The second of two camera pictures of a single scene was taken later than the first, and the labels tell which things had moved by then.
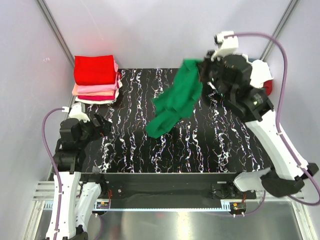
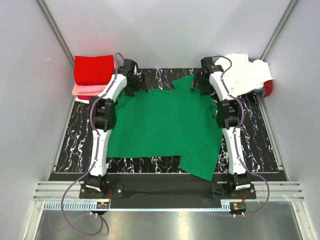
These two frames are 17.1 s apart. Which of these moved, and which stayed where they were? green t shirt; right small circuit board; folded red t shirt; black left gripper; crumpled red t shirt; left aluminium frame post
Moved: black left gripper; green t shirt
Stayed: folded red t shirt; crumpled red t shirt; left aluminium frame post; right small circuit board
